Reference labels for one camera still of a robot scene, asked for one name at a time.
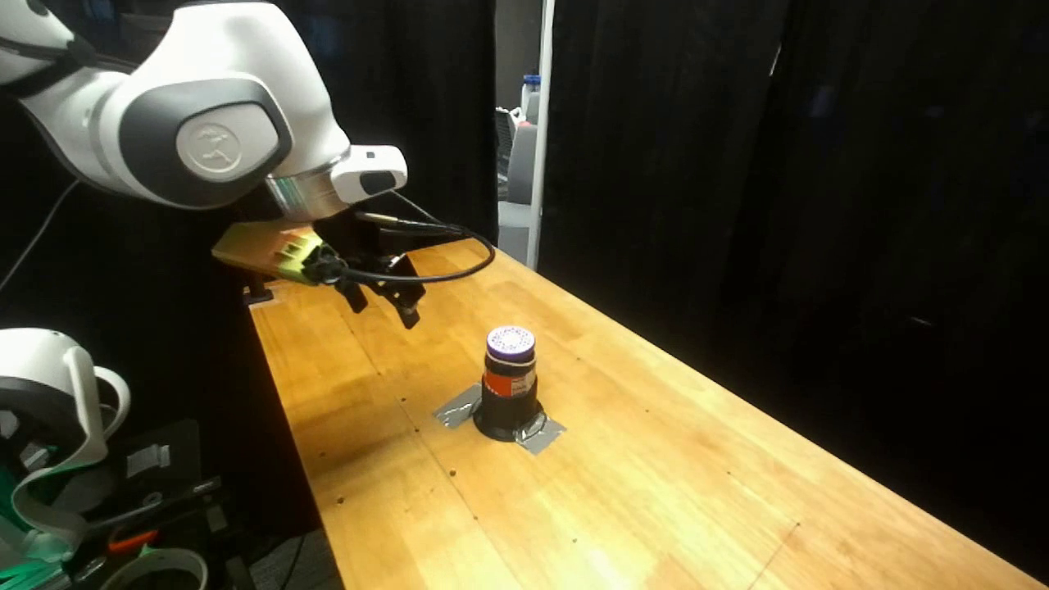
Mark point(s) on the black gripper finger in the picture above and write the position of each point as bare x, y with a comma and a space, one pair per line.
355, 293
408, 298

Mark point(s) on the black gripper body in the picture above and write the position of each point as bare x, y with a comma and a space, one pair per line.
364, 244

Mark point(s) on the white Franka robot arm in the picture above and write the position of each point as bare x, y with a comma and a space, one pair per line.
207, 110

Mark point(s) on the grey tape strip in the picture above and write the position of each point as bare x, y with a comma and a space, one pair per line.
537, 436
460, 416

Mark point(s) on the black can with white lid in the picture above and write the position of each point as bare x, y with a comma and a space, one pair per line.
509, 380

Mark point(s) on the grey jug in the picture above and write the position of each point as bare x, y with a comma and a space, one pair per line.
520, 149

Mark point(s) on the plastic bottle with blue cap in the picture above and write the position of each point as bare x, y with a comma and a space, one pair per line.
532, 96

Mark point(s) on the white rounded device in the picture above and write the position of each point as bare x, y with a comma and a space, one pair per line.
50, 387

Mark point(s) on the black curtain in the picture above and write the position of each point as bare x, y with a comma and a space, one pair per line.
807, 186

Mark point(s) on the yellow-green wrist camera mount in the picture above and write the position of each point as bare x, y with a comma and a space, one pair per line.
267, 252

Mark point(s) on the white vertical post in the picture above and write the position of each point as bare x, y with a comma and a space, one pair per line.
542, 164

